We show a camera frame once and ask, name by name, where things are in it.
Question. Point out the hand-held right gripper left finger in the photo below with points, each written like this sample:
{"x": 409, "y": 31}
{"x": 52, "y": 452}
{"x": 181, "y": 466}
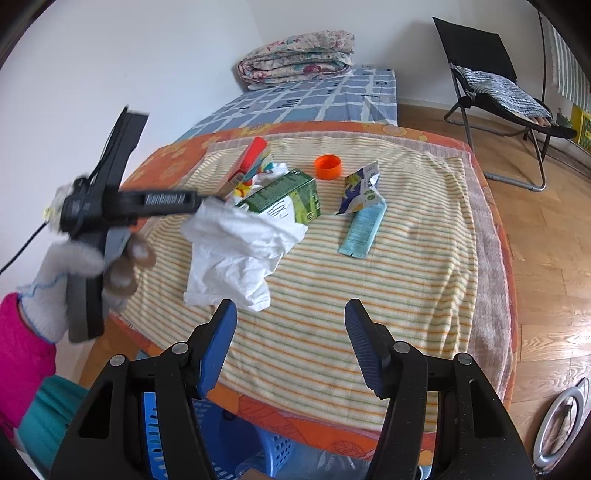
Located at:
{"x": 217, "y": 350}

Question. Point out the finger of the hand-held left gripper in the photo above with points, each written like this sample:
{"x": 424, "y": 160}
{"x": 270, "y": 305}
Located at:
{"x": 161, "y": 201}

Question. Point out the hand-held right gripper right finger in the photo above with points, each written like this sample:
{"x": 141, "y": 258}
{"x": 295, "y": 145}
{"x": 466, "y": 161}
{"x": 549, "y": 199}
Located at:
{"x": 362, "y": 350}

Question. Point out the white plastic bag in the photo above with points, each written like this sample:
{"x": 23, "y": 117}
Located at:
{"x": 231, "y": 249}

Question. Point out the orange plastic cup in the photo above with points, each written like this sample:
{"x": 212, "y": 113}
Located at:
{"x": 328, "y": 167}

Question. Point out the person's left forearm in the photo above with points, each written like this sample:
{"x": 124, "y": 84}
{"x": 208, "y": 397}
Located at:
{"x": 23, "y": 360}

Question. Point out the person's left hand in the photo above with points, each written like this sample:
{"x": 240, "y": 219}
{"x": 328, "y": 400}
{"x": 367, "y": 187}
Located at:
{"x": 51, "y": 286}

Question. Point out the orange floral sheet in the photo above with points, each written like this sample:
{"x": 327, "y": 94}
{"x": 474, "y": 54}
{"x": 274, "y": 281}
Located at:
{"x": 171, "y": 159}

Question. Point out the striped yellow towel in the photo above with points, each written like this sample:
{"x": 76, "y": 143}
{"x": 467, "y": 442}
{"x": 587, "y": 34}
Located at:
{"x": 369, "y": 286}

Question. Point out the blue plastic basket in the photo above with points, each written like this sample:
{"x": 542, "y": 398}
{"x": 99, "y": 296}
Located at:
{"x": 235, "y": 443}

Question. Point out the red carton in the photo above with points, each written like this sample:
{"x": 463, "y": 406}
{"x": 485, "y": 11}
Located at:
{"x": 251, "y": 154}

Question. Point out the colourful white wrapper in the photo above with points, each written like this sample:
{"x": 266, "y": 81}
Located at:
{"x": 265, "y": 167}

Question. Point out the light blue sachet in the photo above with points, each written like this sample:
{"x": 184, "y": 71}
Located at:
{"x": 364, "y": 228}

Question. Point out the green carton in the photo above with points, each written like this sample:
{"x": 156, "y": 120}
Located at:
{"x": 295, "y": 189}

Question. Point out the beige towel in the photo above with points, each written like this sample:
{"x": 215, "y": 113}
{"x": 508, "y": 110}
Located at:
{"x": 491, "y": 277}

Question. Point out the torn blue yellow wrapper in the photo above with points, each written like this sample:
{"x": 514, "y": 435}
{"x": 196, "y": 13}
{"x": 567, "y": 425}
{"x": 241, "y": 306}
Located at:
{"x": 358, "y": 187}

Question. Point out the person's teal trousers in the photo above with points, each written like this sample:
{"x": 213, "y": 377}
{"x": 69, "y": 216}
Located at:
{"x": 51, "y": 410}

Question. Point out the blue checked bed sheet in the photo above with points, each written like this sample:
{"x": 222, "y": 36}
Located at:
{"x": 323, "y": 99}

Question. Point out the folded floral quilt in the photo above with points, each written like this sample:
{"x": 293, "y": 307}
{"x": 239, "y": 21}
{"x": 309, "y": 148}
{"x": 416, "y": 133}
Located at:
{"x": 295, "y": 55}

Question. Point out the checked chair cushion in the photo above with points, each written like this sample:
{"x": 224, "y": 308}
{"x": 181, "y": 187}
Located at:
{"x": 503, "y": 90}

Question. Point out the yellow crate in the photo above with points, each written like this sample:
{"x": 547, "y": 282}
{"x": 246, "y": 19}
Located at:
{"x": 582, "y": 127}

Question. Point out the black folding chair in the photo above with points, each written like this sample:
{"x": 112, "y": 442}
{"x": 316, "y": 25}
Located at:
{"x": 471, "y": 41}

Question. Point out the black drying rack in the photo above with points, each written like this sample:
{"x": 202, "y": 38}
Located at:
{"x": 548, "y": 69}

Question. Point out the hanging green striped towel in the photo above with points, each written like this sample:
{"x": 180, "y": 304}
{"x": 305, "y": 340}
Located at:
{"x": 570, "y": 74}

